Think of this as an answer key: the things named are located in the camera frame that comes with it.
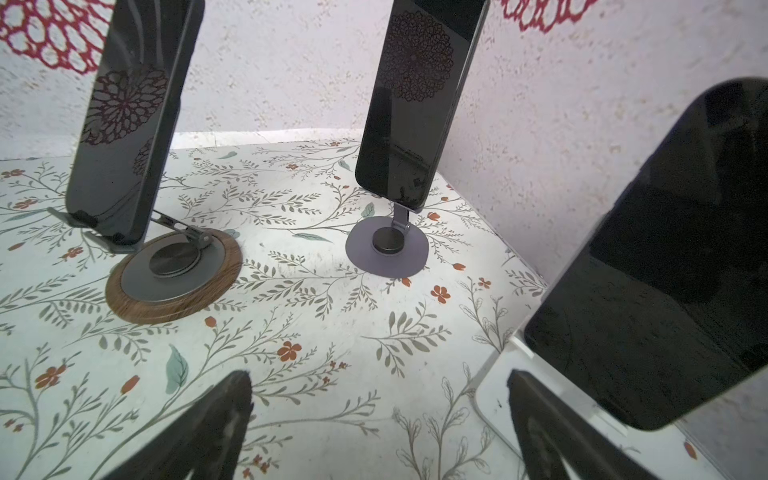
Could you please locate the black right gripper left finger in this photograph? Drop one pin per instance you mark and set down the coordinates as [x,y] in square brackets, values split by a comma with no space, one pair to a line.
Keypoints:
[203,443]

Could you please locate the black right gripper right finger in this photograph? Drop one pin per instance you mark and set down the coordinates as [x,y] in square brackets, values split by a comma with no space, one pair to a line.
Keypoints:
[555,441]

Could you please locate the black phone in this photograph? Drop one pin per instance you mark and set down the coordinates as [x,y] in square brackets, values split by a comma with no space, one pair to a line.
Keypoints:
[131,116]
[425,59]
[664,308]

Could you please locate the white phone stand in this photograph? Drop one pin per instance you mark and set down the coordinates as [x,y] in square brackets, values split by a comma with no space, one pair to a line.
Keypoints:
[667,453]

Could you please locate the black phone on white stand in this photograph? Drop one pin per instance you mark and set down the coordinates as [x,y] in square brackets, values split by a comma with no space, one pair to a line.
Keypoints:
[664,308]

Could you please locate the grey stand with wood-rim base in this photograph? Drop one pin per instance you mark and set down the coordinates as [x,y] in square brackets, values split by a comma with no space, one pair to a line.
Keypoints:
[170,269]

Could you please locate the purple round phone stand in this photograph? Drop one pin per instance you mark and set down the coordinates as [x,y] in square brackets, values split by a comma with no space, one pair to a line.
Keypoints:
[388,246]

